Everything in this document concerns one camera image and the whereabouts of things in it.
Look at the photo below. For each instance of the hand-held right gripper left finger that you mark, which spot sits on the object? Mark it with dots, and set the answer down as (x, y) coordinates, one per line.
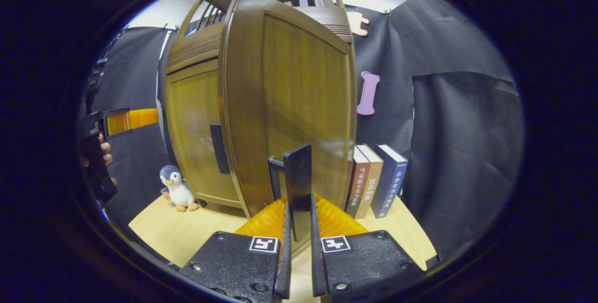
(233, 261)

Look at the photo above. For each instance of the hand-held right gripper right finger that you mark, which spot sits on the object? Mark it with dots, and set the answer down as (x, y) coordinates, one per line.
(369, 261)

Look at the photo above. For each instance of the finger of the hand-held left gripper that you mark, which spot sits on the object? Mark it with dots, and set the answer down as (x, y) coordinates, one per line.
(138, 118)

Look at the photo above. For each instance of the wooden shoe cabinet door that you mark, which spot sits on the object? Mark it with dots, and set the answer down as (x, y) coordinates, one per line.
(299, 83)
(191, 121)

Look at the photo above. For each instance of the wooden double-door shoe cabinet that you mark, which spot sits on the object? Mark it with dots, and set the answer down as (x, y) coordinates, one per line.
(191, 46)

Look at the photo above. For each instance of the tan hardcover book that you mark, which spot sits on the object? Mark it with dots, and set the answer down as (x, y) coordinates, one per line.
(372, 181)

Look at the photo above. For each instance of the brown hardcover book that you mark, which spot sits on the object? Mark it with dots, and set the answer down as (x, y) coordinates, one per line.
(357, 181)

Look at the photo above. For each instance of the blue hardcover book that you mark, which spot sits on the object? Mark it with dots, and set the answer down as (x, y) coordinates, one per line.
(391, 181)

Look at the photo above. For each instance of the penguin plush toy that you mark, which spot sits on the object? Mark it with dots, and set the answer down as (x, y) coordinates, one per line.
(177, 191)

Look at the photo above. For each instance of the black backdrop cloth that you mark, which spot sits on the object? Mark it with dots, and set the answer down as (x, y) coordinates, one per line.
(467, 153)

